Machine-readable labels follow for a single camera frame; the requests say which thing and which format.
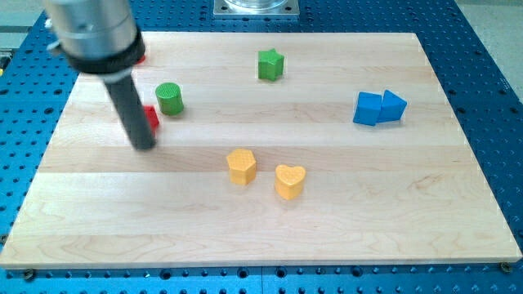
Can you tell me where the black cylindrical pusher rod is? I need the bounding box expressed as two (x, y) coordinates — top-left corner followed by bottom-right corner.
(104, 74), (156, 150)

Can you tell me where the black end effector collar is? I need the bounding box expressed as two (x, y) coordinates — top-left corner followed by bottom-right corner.
(65, 29), (145, 75)

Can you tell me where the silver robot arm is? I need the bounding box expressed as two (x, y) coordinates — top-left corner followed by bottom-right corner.
(43, 0), (155, 150)

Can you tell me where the wooden board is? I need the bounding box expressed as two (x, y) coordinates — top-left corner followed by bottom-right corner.
(1, 32), (521, 270)

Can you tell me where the red block near rod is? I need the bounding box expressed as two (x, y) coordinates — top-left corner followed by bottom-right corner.
(143, 105), (159, 135)

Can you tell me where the green cylinder block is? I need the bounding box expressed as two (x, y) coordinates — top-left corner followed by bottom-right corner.
(154, 82), (184, 116)

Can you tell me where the green star block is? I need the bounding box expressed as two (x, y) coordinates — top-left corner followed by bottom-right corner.
(257, 48), (284, 82)

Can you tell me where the yellow hexagon block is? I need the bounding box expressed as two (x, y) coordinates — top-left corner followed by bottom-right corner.
(226, 149), (257, 185)

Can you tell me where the yellow heart block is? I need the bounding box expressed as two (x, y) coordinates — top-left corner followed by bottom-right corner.
(275, 164), (306, 200)

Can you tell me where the blue cube block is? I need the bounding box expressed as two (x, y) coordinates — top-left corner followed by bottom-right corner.
(353, 91), (382, 126)

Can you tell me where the blue triangle block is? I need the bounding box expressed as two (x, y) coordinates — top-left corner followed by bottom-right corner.
(378, 90), (408, 123)

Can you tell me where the blue perforated table plate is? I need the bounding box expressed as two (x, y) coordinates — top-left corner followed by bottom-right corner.
(1, 1), (522, 293)

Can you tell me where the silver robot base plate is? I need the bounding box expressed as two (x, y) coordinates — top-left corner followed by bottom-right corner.
(212, 0), (300, 19)

